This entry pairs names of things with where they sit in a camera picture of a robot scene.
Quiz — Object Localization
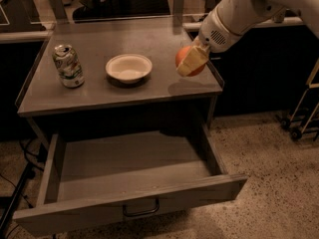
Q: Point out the open grey top drawer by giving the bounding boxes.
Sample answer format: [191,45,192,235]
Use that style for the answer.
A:
[13,119,247,236]

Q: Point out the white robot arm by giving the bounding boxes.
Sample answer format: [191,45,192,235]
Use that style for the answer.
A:
[175,0,319,77]

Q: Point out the crushed green soda can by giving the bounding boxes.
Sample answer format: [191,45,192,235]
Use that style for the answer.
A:
[52,44,85,89]

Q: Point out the white counter rail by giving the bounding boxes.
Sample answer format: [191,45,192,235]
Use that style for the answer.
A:
[182,16,304,32]

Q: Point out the orange fruit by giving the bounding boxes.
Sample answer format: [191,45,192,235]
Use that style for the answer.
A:
[174,45,207,78]

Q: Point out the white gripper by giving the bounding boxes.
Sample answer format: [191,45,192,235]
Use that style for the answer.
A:
[175,0,287,78]

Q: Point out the black floor cables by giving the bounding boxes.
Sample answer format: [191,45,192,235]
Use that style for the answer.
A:
[0,137,46,211]

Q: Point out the black drawer handle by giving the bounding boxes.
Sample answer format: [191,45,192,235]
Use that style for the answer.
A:
[123,198,160,218]

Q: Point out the grey metal cabinet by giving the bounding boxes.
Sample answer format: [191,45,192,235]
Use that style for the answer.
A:
[18,17,222,145]

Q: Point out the white paper bowl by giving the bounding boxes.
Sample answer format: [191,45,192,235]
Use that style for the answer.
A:
[105,54,153,84]

